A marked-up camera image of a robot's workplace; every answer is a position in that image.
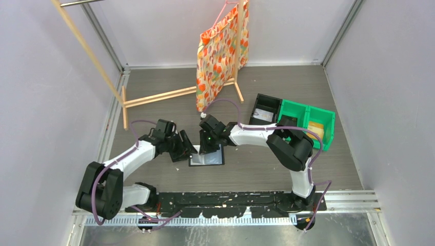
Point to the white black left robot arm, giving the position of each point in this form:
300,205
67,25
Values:
102,191

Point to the black storage bin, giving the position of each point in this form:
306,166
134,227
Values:
268,103

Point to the white card in black bin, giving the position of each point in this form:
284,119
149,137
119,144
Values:
263,115

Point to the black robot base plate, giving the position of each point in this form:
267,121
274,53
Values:
271,204

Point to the green double storage bin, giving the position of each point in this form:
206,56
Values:
307,116

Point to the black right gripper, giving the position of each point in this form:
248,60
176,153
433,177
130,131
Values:
204,147

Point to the wooden clothes rack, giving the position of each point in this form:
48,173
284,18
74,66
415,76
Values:
120,95

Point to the floral fabric bag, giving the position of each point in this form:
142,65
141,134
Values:
222,52

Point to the yellow cards in green bin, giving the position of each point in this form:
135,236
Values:
316,128

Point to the black card holder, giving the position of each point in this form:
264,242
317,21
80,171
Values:
211,159

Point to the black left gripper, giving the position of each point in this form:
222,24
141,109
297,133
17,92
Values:
184,146

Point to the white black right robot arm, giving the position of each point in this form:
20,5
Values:
290,145

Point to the pink clothes hanger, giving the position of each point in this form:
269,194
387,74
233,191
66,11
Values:
219,17

